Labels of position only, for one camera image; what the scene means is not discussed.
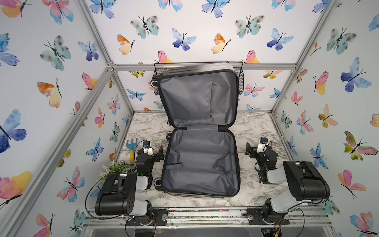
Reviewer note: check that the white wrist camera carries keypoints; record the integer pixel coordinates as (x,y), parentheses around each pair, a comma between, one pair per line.
(262,144)
(147,149)

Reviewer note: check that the blue yellow toy rake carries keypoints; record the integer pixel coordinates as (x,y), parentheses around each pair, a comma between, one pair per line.
(131,145)

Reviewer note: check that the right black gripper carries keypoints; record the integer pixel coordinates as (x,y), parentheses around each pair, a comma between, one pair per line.
(249,149)

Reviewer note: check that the black white space suitcase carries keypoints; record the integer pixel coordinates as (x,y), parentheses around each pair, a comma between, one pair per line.
(201,103)

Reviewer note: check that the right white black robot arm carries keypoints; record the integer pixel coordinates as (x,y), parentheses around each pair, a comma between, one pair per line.
(305,183)

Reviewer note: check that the black wire wall basket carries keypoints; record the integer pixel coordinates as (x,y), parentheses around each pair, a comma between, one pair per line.
(160,68)

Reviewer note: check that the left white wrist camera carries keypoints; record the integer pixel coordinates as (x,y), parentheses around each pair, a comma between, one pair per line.
(147,149)

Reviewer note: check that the green plant in blue pot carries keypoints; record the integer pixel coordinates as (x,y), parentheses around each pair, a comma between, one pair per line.
(121,167)

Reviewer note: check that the aluminium front rail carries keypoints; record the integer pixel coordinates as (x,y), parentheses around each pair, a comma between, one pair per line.
(186,217)

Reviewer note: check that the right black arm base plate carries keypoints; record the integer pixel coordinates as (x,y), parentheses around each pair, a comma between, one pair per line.
(257,216)

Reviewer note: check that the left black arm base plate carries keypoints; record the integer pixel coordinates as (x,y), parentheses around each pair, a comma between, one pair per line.
(154,217)

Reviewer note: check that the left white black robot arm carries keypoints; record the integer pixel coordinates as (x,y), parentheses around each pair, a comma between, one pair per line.
(118,193)

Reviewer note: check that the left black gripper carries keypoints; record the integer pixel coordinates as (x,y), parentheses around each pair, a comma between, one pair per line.
(160,156)

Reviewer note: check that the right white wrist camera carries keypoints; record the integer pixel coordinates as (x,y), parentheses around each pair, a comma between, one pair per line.
(262,144)

